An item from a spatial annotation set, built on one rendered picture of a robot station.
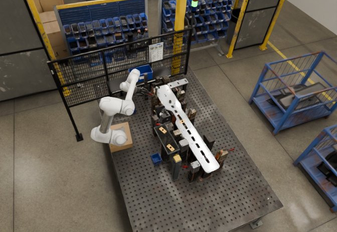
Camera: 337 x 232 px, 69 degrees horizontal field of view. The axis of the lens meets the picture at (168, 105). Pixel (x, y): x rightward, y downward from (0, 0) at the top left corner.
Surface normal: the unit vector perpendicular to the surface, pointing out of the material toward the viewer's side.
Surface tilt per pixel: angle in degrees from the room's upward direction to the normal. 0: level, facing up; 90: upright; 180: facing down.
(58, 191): 0
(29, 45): 93
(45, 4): 90
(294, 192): 0
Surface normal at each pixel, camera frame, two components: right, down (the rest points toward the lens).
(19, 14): 0.38, 0.71
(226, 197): 0.04, -0.65
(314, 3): -0.93, 0.25
